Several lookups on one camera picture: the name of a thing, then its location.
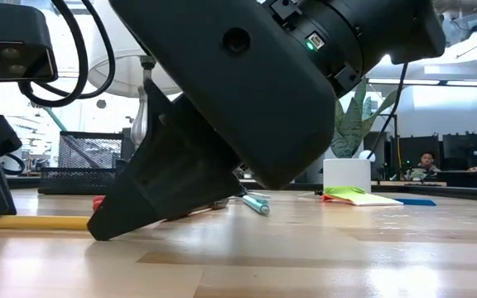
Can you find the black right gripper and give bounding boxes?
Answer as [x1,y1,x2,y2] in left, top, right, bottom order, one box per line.
[87,0,337,241]

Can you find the yellow pencil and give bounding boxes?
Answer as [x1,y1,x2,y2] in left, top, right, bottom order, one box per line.
[0,214,90,231]

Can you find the red handled scissors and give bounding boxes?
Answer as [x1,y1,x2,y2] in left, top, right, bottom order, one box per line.
[92,195,230,219]

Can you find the teal pen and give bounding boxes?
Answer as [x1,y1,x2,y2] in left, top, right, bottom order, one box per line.
[242,195,271,215]

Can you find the teal pencil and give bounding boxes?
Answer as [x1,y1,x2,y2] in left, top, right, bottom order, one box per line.
[41,106,69,133]

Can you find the green orange sticky notes pad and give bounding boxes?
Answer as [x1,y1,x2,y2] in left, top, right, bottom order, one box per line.
[321,185,404,207]

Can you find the blue eraser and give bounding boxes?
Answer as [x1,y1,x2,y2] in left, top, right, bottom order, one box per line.
[393,198,437,207]

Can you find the black mesh desk organizer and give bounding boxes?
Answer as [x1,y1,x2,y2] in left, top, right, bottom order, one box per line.
[38,131,137,195]

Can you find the silver lamp base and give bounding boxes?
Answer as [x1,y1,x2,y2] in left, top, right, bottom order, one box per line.
[130,55,157,148]

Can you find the white lamp shade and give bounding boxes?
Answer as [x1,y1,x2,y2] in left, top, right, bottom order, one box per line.
[87,0,181,99]

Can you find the green snake plant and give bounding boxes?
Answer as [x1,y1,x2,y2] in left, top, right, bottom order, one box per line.
[330,78,399,159]

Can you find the black computer monitor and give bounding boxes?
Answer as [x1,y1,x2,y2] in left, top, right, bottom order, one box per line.
[395,135,441,171]
[442,132,477,171]

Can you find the seated person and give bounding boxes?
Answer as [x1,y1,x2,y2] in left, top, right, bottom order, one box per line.
[406,151,441,180]

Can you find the thick black cable loop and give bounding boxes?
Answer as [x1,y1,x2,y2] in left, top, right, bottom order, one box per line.
[2,152,27,175]

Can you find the black left wrist camera cable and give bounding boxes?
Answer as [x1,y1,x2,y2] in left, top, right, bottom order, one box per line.
[17,0,116,108]

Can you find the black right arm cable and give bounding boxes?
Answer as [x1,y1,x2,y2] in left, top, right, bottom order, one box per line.
[366,61,409,161]

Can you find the black aluminium table frame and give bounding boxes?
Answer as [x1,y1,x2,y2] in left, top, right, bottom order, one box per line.
[6,175,477,204]

